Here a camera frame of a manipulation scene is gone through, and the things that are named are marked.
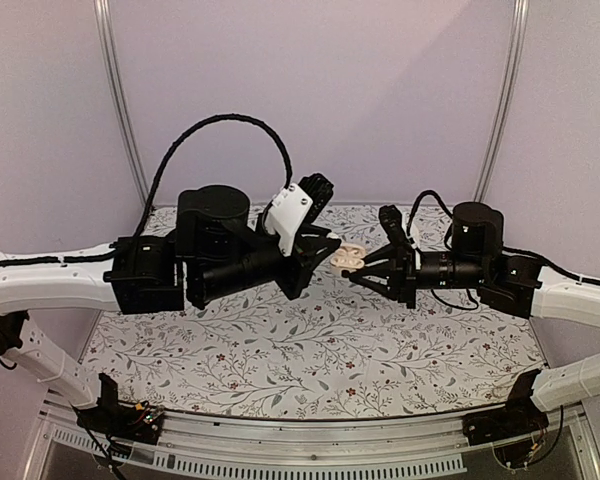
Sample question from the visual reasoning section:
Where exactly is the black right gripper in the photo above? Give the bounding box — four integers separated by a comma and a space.
348, 242, 488, 310

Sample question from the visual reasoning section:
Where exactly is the white earbud charging case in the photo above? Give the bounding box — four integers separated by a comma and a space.
330, 243, 367, 274

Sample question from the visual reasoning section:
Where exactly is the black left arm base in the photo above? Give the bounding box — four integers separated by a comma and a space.
74, 373, 165, 445

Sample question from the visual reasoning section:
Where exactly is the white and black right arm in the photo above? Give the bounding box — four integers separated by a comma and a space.
341, 202, 600, 436

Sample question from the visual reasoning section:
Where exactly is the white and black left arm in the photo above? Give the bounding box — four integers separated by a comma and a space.
0, 174, 340, 434

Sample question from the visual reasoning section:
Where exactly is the floral patterned table mat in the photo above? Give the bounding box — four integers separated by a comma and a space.
77, 202, 551, 420

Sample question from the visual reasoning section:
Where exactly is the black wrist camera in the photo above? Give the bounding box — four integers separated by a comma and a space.
267, 172, 336, 259
379, 205, 421, 252

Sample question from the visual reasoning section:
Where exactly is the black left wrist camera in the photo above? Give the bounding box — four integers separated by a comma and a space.
267, 172, 336, 259

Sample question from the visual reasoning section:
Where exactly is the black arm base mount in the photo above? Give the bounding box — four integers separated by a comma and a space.
462, 369, 549, 446

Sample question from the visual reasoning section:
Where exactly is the aluminium frame rail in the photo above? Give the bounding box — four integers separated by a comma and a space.
25, 382, 600, 479

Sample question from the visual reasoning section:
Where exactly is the right aluminium corner post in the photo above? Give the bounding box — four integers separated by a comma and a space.
473, 0, 529, 203

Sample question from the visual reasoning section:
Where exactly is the aluminium corner post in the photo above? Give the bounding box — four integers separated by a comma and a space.
473, 0, 529, 203
93, 0, 149, 205

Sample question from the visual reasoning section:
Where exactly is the left aluminium corner post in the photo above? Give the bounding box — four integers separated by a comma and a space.
93, 0, 149, 205

